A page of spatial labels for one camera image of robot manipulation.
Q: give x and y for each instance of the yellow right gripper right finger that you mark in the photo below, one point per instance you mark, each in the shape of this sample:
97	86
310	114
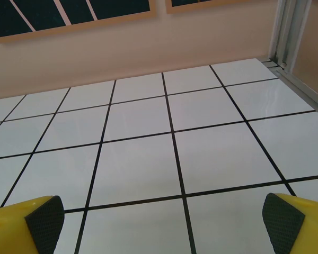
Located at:
307	227

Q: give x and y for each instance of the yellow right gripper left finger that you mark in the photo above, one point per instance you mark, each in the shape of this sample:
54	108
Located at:
13	230

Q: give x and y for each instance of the aluminium table side rail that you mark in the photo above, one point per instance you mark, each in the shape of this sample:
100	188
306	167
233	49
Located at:
307	87

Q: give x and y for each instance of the aluminium corner post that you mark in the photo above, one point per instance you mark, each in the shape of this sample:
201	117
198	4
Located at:
286	31

